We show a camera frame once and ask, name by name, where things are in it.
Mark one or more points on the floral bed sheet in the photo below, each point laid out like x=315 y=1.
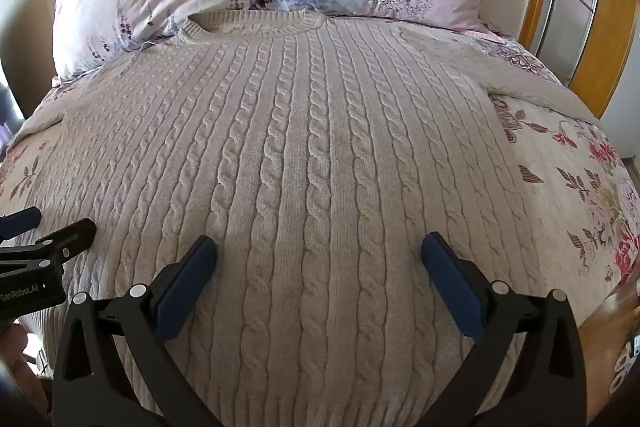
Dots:
x=575 y=167

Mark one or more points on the wooden wardrobe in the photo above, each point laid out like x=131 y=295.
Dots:
x=620 y=7

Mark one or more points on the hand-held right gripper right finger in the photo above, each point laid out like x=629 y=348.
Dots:
x=452 y=293

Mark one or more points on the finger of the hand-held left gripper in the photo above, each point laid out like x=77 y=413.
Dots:
x=22 y=221
x=70 y=234

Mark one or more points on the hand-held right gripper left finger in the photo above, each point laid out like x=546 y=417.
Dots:
x=184 y=293

